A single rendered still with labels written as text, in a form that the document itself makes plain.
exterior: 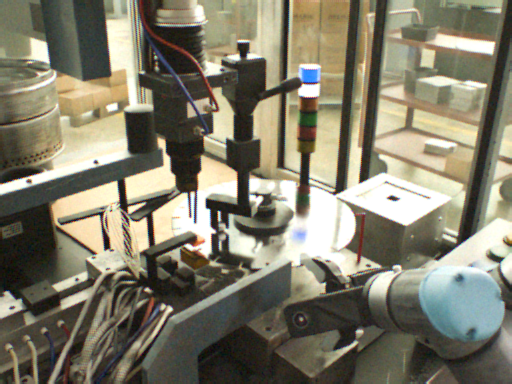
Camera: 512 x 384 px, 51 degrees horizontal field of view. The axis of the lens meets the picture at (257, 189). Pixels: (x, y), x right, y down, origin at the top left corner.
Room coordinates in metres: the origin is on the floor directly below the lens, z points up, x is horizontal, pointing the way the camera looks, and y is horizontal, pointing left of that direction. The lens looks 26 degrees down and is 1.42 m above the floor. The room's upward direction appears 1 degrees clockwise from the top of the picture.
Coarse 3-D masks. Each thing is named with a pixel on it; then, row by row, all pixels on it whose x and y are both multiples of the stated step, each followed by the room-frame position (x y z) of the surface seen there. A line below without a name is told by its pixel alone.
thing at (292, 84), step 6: (288, 78) 0.80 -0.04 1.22; (294, 78) 0.80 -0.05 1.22; (300, 78) 0.80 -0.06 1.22; (282, 84) 0.79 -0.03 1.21; (288, 84) 0.79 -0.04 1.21; (294, 84) 0.79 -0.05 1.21; (300, 84) 0.80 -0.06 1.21; (270, 90) 0.77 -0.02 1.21; (276, 90) 0.78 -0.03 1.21; (282, 90) 0.78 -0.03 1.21; (288, 90) 0.79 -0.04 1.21; (294, 90) 0.79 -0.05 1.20; (258, 96) 0.76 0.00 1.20; (264, 96) 0.77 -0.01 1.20; (270, 96) 0.77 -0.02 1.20
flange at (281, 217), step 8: (272, 200) 0.91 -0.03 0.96; (272, 208) 0.85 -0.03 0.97; (280, 208) 0.88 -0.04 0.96; (288, 208) 0.88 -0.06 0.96; (240, 216) 0.85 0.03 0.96; (256, 216) 0.85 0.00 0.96; (264, 216) 0.84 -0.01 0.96; (272, 216) 0.85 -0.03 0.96; (280, 216) 0.85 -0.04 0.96; (288, 216) 0.85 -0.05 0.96; (240, 224) 0.83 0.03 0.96; (248, 224) 0.82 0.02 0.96; (256, 224) 0.82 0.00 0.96; (264, 224) 0.82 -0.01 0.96; (272, 224) 0.82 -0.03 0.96; (280, 224) 0.82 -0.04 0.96; (288, 224) 0.83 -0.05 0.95; (264, 232) 0.81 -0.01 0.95
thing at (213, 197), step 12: (240, 180) 0.79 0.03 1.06; (240, 192) 0.79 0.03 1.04; (216, 204) 0.80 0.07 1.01; (228, 204) 0.79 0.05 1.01; (240, 204) 0.79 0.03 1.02; (252, 204) 0.79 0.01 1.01; (216, 216) 0.80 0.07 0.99; (228, 216) 0.81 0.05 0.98; (216, 228) 0.80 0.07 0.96; (228, 228) 0.81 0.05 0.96
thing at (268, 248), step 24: (216, 192) 0.97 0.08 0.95; (288, 192) 0.97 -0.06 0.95; (312, 192) 0.97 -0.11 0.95; (192, 216) 0.86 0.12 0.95; (312, 216) 0.87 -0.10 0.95; (336, 216) 0.87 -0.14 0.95; (216, 240) 0.78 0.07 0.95; (240, 240) 0.78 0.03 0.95; (264, 240) 0.78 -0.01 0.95; (288, 240) 0.78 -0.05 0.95; (312, 240) 0.79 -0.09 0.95; (336, 240) 0.79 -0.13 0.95; (240, 264) 0.71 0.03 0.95; (264, 264) 0.71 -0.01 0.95
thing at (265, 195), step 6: (270, 186) 0.89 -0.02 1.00; (252, 192) 0.87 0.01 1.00; (258, 192) 0.86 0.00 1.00; (264, 192) 0.86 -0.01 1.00; (270, 192) 0.86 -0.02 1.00; (258, 198) 0.84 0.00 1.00; (264, 198) 0.85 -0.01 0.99; (270, 198) 0.86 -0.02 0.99; (276, 198) 0.85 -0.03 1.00; (282, 198) 0.85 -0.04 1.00; (288, 198) 0.85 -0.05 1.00; (258, 204) 0.83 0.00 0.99; (264, 204) 0.85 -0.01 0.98; (270, 204) 0.86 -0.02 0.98
